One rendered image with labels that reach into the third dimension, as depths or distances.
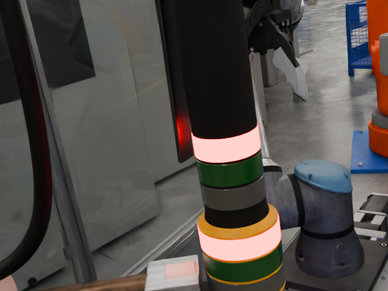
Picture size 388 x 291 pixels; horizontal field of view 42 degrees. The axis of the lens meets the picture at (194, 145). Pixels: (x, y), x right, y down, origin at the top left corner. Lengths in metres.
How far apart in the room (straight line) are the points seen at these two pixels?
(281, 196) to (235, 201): 0.81
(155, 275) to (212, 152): 0.08
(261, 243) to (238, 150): 0.05
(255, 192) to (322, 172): 0.83
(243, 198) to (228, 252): 0.03
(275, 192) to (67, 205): 0.44
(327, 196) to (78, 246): 0.55
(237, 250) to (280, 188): 0.81
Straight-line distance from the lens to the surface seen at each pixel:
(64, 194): 1.11
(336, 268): 1.14
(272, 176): 1.07
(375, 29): 4.40
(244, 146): 0.24
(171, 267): 0.28
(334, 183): 1.07
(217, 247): 0.26
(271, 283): 0.27
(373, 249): 1.25
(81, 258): 1.18
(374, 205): 1.54
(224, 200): 0.25
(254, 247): 0.26
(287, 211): 1.06
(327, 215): 1.09
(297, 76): 0.79
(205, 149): 0.24
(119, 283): 0.29
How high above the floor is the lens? 1.70
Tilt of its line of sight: 19 degrees down
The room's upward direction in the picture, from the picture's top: 10 degrees counter-clockwise
